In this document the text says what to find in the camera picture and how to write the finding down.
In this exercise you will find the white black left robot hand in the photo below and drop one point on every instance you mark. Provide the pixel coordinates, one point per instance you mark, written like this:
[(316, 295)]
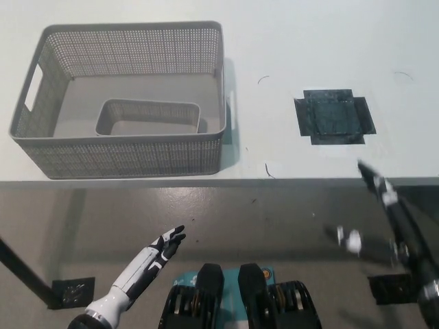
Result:
[(151, 258)]

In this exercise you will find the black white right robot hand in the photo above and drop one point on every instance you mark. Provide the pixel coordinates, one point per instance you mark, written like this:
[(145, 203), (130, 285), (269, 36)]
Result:
[(408, 233)]

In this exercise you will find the small grey perforated basket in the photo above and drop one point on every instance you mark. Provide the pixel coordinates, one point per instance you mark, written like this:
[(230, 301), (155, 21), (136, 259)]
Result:
[(147, 111)]

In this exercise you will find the black floor tape patch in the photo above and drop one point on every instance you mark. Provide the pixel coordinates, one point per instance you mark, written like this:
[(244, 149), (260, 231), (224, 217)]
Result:
[(73, 289), (391, 289)]

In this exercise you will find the black table leg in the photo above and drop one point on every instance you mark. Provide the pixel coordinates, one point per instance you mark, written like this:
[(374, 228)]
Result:
[(22, 269)]

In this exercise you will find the black tape patch on tabletop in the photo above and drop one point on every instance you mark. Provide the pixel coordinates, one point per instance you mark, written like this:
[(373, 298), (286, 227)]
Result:
[(334, 118)]

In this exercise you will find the large grey perforated basket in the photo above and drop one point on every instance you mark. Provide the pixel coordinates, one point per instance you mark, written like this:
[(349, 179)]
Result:
[(137, 55)]

